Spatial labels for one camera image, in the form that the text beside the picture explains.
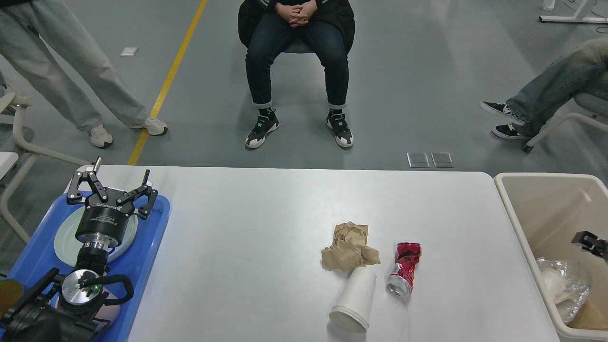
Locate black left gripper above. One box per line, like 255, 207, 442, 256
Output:
66, 157, 159, 248

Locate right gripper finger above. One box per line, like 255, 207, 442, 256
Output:
571, 231, 608, 259

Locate green plate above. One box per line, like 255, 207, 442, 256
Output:
54, 206, 139, 266

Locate aluminium foil tray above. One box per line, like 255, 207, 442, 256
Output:
536, 257, 592, 324

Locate large brown paper bag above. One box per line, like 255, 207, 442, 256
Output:
567, 299, 608, 331

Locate crushed red can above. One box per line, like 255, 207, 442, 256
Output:
387, 242, 422, 299

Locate brown paper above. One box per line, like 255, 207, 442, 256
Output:
321, 221, 381, 272

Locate white paper cup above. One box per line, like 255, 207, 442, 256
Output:
329, 266, 377, 333

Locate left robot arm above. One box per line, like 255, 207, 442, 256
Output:
1, 158, 159, 342

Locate beige plastic bin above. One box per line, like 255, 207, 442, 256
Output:
494, 173, 608, 342

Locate paper cup in foil tray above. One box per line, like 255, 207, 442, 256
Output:
541, 268, 570, 304

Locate blue plastic tray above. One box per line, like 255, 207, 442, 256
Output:
8, 194, 170, 342

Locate white office chair right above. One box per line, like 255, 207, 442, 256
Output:
522, 93, 608, 153

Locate white paper scrap on floor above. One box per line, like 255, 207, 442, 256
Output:
120, 46, 139, 57

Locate floor socket plate right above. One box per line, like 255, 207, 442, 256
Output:
431, 153, 455, 168

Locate floor socket plate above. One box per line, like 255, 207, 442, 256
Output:
431, 153, 455, 168
407, 153, 430, 168

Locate seated person on right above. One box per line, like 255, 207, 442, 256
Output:
479, 38, 608, 139

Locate floor socket plate left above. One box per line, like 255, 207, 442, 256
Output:
407, 153, 430, 168

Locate standing person grey trousers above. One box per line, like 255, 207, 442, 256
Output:
0, 0, 170, 149

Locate white desk leg far right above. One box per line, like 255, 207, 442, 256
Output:
539, 0, 608, 25

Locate chair under middle person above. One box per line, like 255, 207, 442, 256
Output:
283, 40, 314, 54

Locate seated person dark jeans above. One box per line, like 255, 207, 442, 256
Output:
237, 0, 355, 150

